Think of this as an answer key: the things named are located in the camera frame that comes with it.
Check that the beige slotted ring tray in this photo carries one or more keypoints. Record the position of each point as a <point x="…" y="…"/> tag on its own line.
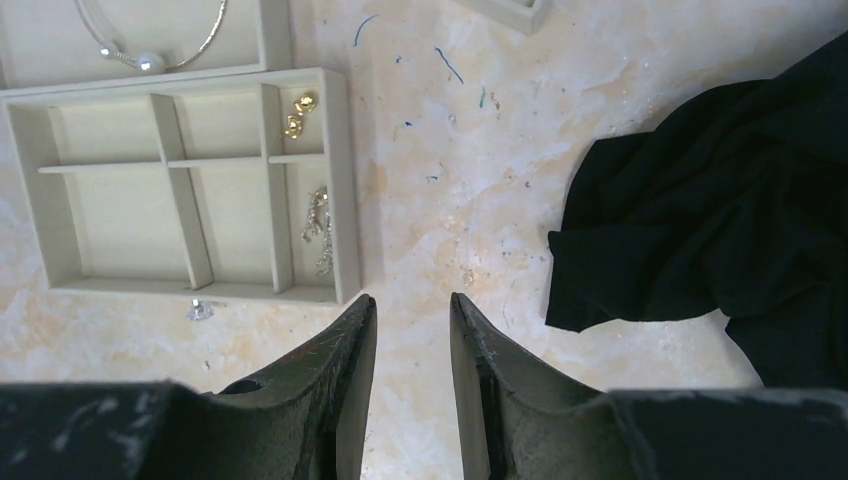
<point x="525" y="16"/>

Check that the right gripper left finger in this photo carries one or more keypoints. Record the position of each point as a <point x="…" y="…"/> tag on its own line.
<point x="303" y="416"/>

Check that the beige compartment jewelry tray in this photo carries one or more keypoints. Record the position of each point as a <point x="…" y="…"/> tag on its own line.
<point x="189" y="188"/>

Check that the small gold stud earring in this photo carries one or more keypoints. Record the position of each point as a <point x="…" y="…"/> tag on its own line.
<point x="305" y="104"/>

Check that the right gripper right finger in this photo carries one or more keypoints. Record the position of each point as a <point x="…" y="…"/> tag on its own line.
<point x="520" y="418"/>

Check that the small silver crystal stud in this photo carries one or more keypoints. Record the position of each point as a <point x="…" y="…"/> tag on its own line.
<point x="200" y="310"/>

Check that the black cloth with print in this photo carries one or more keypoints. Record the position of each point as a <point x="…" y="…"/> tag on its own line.
<point x="736" y="202"/>

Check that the silver wire bangle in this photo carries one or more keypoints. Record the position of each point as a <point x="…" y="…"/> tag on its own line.
<point x="146" y="62"/>

